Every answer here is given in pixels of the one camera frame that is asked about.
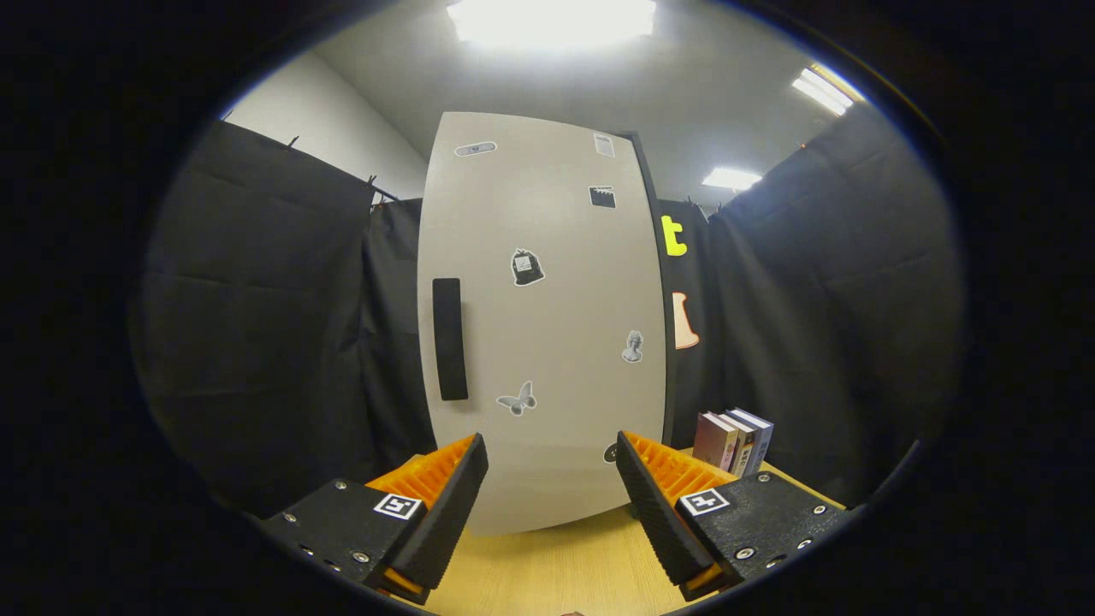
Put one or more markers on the small ceiling light panel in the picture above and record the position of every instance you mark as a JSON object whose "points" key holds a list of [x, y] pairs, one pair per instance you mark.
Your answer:
{"points": [[731, 178]]}

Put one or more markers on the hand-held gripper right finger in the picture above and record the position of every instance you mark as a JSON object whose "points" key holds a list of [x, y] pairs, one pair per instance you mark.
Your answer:
{"points": [[654, 522]]}

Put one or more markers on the white spine book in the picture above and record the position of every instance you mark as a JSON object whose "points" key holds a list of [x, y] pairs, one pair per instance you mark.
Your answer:
{"points": [[742, 447]]}

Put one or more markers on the long ceiling light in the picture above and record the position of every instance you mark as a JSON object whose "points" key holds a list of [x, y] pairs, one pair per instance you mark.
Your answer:
{"points": [[821, 90]]}

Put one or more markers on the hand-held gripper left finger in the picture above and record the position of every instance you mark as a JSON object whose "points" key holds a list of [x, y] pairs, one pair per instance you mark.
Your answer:
{"points": [[449, 522]]}

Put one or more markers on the beige cabinet door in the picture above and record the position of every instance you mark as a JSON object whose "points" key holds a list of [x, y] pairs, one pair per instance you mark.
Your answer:
{"points": [[547, 299]]}

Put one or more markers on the large ceiling light panel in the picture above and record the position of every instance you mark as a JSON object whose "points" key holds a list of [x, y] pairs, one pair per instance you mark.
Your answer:
{"points": [[552, 21]]}

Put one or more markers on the dark grey cabinet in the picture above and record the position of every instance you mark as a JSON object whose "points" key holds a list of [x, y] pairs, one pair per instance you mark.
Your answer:
{"points": [[670, 385]]}

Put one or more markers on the black backdrop cloth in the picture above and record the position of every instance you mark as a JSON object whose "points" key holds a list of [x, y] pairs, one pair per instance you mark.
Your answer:
{"points": [[257, 325]]}

